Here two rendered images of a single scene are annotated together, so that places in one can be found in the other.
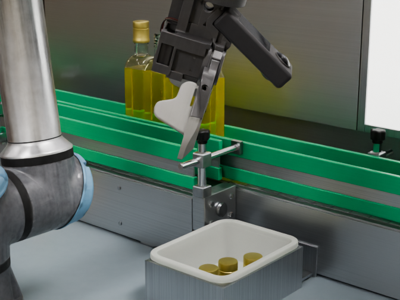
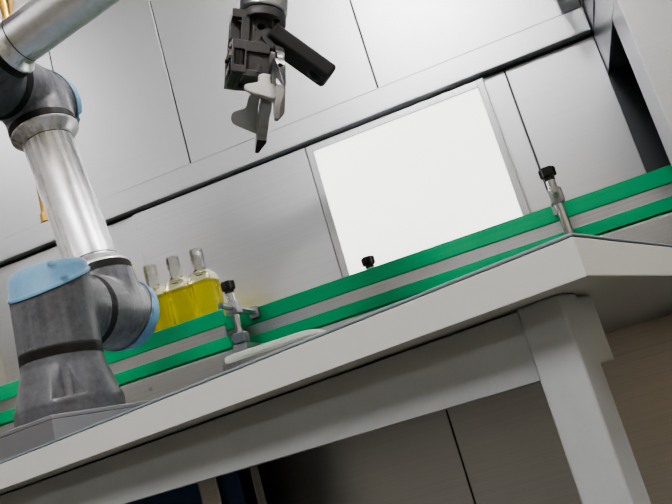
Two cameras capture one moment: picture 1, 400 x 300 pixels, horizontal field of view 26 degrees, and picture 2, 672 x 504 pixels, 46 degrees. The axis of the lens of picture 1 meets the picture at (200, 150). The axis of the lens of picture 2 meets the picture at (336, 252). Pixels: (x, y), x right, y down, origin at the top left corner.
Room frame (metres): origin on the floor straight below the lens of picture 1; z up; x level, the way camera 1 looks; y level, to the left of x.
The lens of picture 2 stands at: (0.04, 0.46, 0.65)
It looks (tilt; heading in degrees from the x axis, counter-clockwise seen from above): 13 degrees up; 334
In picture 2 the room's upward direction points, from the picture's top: 16 degrees counter-clockwise
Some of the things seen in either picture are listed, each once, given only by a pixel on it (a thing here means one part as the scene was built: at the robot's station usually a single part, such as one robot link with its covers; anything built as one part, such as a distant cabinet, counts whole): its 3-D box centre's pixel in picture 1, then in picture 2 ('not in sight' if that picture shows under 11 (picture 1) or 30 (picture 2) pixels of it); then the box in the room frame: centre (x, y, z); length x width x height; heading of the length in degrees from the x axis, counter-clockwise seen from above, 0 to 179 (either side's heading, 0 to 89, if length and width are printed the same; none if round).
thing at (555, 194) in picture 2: not in sight; (567, 229); (1.10, -0.51, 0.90); 0.17 x 0.05 x 0.23; 140
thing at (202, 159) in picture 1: (210, 160); (239, 312); (1.52, -0.02, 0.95); 0.17 x 0.03 x 0.12; 140
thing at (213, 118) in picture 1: (206, 115); (211, 316); (1.69, -0.01, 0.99); 0.06 x 0.06 x 0.21; 49
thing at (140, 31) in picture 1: (141, 31); not in sight; (1.80, 0.12, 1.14); 0.04 x 0.04 x 0.04
